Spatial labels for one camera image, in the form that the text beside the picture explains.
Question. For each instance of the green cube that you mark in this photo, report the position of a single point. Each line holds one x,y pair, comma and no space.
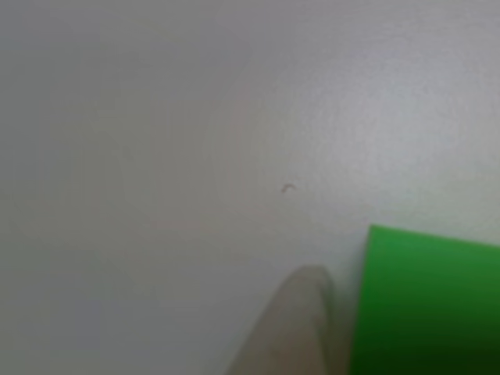
422,304

